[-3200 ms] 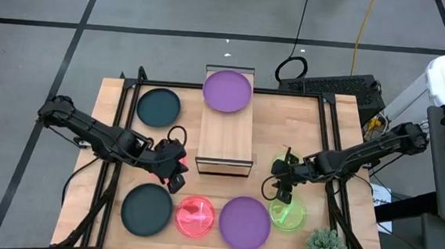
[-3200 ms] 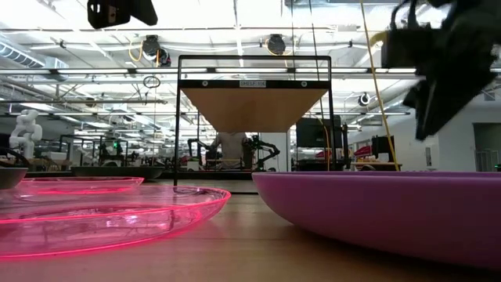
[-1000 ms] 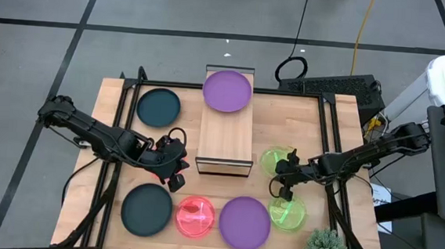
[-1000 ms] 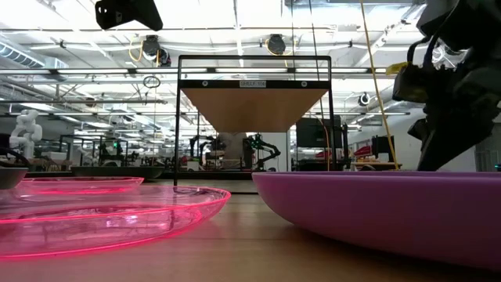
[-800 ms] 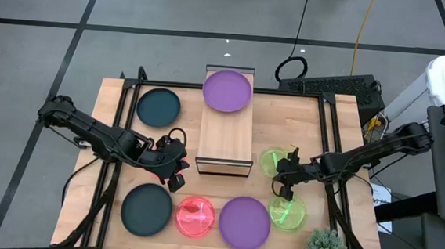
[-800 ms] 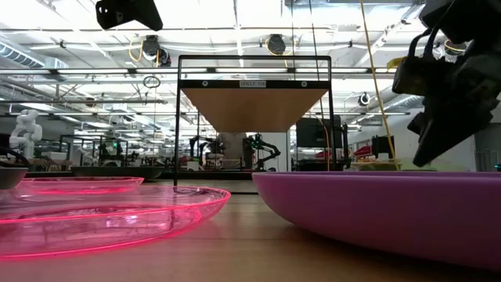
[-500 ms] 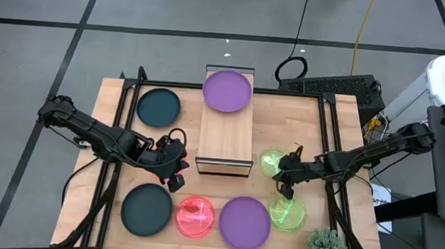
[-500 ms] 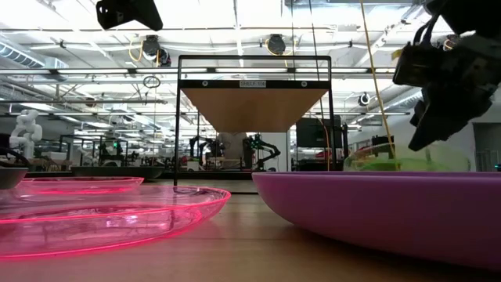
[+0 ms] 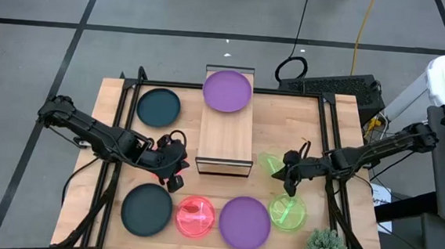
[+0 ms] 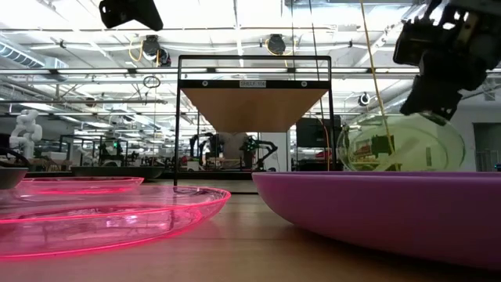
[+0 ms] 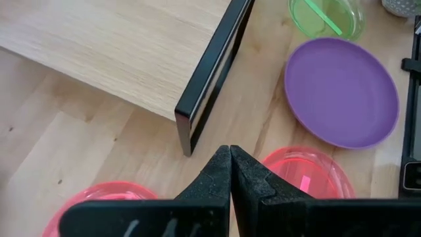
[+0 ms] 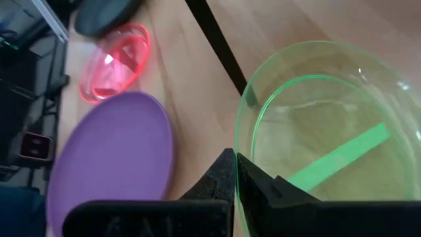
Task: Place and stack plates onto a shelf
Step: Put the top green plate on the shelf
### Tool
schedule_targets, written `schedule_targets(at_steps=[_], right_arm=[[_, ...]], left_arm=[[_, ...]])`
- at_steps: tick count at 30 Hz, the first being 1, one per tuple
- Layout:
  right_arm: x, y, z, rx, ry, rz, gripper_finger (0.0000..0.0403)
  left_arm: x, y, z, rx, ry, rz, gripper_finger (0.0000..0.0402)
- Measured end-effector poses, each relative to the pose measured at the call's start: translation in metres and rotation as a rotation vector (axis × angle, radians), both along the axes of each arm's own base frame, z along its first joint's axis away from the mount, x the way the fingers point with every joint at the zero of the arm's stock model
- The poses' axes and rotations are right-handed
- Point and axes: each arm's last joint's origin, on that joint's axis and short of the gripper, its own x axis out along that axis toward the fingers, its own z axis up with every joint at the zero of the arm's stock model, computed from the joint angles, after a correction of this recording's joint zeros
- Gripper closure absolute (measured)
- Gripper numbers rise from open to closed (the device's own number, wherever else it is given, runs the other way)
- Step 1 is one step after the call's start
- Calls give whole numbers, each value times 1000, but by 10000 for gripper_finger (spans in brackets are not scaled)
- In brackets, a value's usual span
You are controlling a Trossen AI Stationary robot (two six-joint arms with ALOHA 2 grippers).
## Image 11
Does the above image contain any clear pink plastic plate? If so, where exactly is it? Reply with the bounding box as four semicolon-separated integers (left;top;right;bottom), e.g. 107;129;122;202
41;180;159;237
262;146;357;200

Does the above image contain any clear green plastic plate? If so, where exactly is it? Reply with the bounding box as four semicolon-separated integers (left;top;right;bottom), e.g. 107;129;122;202
287;0;366;41

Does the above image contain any purple plastic plate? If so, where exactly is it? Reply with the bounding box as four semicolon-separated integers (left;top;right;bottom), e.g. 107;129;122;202
284;37;401;150

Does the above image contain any wooden shelf with black frame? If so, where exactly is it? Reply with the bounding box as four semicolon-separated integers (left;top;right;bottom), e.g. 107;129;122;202
0;0;257;157

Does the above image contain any small artificial green plant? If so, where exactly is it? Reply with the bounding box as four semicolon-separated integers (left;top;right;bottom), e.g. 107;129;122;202
381;0;421;18

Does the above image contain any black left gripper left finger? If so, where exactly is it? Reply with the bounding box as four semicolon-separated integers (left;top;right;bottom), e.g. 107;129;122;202
59;145;231;237

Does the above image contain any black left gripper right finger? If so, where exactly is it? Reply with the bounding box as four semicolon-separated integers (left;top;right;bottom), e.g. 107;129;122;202
231;146;421;237

